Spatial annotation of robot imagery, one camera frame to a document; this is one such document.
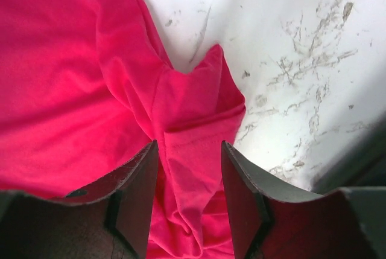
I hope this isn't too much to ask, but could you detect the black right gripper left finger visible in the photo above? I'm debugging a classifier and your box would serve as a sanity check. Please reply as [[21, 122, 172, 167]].
[[1, 141, 159, 258]]

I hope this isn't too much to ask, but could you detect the magenta t shirt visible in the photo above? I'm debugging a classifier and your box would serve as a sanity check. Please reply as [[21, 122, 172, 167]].
[[1, 0, 245, 258]]

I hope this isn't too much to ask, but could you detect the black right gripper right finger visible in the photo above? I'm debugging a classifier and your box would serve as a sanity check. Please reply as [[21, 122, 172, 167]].
[[221, 142, 385, 258]]

